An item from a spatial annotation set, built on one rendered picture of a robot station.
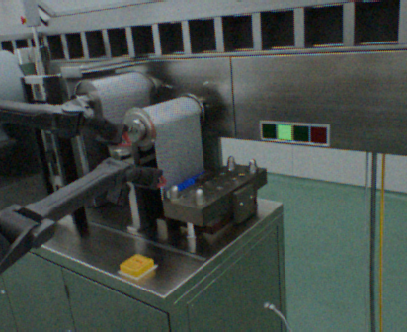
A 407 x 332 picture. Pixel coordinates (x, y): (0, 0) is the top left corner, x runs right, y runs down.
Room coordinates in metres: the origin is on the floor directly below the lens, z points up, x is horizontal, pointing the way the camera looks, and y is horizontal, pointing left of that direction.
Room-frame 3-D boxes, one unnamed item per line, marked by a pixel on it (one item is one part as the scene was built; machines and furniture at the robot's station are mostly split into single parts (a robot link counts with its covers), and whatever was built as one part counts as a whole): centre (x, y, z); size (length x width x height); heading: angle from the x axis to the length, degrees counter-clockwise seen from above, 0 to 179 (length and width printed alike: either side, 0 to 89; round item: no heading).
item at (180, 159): (1.41, 0.08, 1.10); 0.23 x 0.01 x 0.18; 141
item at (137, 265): (1.08, 0.22, 0.91); 0.07 x 0.07 x 0.02; 51
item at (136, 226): (1.35, 0.25, 1.05); 0.06 x 0.05 x 0.31; 141
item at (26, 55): (1.90, 0.69, 1.50); 0.14 x 0.14 x 0.06
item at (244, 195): (1.33, -0.12, 0.96); 0.10 x 0.03 x 0.11; 141
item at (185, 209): (1.37, -0.04, 1.00); 0.40 x 0.16 x 0.06; 141
